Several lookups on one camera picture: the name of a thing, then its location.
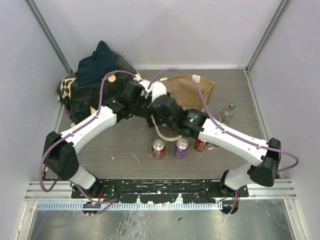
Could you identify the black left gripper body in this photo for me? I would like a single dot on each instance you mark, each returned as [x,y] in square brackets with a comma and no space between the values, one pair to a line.
[137,109]

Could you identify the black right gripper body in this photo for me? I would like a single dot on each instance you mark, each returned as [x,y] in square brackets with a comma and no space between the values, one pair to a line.
[158,120]

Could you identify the canvas tote bag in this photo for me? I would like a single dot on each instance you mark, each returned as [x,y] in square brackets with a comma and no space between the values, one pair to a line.
[191,93]

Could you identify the red coke can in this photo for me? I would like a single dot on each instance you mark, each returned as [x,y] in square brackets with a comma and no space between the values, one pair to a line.
[200,145]
[158,149]

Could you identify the purple soda can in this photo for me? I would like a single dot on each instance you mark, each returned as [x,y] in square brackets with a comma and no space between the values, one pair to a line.
[181,148]

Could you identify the clear glass bottle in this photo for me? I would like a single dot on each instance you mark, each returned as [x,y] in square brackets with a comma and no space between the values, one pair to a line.
[227,114]

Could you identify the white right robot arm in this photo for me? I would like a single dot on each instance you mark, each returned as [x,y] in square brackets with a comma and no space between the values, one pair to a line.
[262,157]

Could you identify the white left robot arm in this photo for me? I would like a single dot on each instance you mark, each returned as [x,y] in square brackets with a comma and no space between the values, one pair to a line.
[60,153]

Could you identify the black plush flower blanket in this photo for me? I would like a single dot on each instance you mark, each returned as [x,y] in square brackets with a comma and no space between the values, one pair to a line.
[81,102]

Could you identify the dark navy cloth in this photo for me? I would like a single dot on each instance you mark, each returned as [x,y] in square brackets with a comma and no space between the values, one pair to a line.
[94,67]

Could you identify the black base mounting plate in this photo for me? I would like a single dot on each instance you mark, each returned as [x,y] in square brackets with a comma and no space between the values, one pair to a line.
[156,191]

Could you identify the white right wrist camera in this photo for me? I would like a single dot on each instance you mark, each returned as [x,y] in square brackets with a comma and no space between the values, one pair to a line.
[157,89]

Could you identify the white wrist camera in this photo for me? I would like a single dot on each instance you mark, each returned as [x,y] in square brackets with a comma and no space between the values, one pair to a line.
[157,89]
[146,92]

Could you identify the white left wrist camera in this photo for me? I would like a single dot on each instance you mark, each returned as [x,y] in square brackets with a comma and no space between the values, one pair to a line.
[146,92]

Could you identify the aluminium rail frame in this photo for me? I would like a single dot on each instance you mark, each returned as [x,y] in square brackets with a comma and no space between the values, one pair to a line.
[150,100]

